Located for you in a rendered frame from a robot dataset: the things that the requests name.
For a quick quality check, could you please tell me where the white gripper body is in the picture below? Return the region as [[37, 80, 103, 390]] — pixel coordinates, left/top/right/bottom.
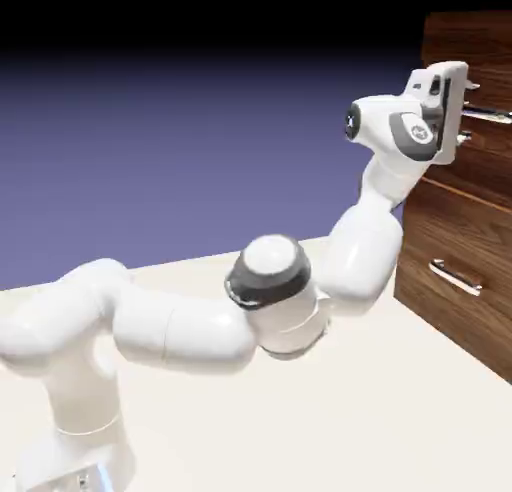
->
[[438, 60, 470, 166]]

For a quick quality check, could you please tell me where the dark wood drawer front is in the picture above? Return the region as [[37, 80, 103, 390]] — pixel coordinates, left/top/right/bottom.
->
[[393, 177, 512, 382], [415, 11, 512, 210]]

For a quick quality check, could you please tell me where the dark wood cabinet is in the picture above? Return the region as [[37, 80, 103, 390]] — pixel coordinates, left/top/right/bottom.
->
[[393, 10, 512, 382]]

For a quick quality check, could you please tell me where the curved silver drawer handle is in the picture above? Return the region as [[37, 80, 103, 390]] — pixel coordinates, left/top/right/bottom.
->
[[428, 258, 484, 298], [460, 104, 512, 125]]

